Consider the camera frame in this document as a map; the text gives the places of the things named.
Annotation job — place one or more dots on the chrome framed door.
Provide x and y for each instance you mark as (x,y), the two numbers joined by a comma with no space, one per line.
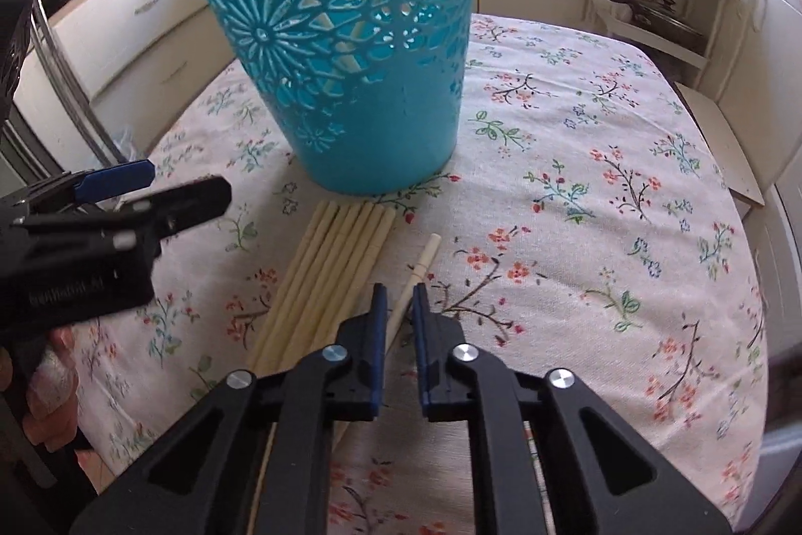
(69,90)

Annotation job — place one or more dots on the floral tablecloth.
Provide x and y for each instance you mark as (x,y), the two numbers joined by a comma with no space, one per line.
(564,134)

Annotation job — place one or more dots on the pale bamboo chopstick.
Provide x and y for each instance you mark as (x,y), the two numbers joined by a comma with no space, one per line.
(421,265)

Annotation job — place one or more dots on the person's left hand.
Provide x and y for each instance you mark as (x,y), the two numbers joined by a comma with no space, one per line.
(53,384)

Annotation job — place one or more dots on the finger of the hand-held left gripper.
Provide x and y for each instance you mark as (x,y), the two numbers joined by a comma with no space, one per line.
(119,176)
(182,200)

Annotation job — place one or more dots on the pale wooden stool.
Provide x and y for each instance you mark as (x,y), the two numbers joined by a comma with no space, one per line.
(720,140)

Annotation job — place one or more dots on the bundle of wooden chopsticks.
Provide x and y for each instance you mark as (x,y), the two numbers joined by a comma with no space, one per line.
(326,272)

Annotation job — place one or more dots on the cream tall cabinet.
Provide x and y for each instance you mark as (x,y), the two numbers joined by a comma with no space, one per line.
(764,71)

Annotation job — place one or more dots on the blue perforated plastic basket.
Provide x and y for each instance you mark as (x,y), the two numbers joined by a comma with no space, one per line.
(376,121)

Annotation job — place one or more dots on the white stove cabinet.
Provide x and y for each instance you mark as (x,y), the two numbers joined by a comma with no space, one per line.
(144,27)

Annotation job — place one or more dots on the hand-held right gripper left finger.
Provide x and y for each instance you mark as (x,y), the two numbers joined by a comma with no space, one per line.
(378,350)

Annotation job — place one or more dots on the dark lidded pan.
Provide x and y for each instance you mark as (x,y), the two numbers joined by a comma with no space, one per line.
(664,27)

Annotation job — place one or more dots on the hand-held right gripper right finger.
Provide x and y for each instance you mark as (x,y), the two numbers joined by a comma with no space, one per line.
(421,350)

